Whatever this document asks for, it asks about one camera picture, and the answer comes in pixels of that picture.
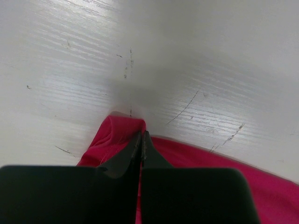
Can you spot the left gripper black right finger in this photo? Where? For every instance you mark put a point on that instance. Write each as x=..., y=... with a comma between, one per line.
x=172, y=195

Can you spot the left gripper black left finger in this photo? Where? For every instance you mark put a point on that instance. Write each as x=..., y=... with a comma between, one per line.
x=105, y=194

